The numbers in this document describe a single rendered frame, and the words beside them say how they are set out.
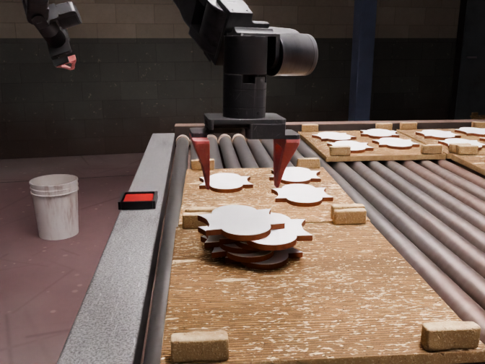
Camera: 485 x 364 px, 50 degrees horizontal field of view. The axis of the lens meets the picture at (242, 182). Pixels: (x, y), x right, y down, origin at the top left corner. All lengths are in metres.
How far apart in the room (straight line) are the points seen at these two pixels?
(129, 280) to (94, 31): 5.22
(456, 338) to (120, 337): 0.38
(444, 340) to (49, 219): 3.13
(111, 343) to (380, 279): 0.36
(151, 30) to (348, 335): 5.46
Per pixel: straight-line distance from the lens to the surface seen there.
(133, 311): 0.71
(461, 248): 0.96
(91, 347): 0.65
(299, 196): 1.08
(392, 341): 0.62
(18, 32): 6.00
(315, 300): 0.69
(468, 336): 0.63
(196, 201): 1.07
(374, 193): 1.22
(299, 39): 0.73
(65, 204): 3.53
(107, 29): 5.92
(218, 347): 0.56
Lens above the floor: 1.26
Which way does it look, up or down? 15 degrees down
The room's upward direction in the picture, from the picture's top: straight up
